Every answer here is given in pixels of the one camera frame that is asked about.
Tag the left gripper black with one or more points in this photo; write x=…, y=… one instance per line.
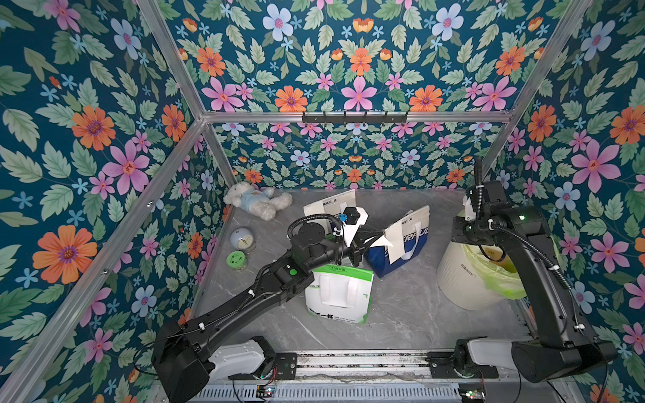
x=365, y=236

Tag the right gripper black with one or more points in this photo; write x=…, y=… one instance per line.
x=467, y=235

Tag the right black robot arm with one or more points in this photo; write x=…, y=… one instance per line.
x=566, y=344

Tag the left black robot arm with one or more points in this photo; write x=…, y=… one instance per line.
x=187, y=356

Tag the right bag white receipt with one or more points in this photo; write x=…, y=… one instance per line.
x=395, y=235

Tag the rear blue white bag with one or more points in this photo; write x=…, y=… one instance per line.
x=333, y=205

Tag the blue white bag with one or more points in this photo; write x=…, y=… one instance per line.
x=415, y=226
x=333, y=205

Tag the right blue white bag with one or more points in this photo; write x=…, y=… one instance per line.
x=415, y=226

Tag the yellow-green bin liner bag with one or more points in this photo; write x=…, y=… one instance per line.
x=495, y=268

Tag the white trash bin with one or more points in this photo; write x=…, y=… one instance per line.
x=460, y=285

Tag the front green white bag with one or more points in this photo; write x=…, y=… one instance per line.
x=340, y=293

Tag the white blue plush bear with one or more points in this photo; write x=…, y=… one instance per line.
x=261, y=203

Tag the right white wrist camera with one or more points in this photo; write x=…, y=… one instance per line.
x=469, y=211

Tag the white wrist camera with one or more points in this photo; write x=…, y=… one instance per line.
x=469, y=211
x=351, y=221

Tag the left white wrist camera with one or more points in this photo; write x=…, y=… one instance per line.
x=351, y=221

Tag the black wall hook rail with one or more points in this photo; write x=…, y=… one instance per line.
x=354, y=118

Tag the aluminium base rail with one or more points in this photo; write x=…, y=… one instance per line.
x=407, y=365

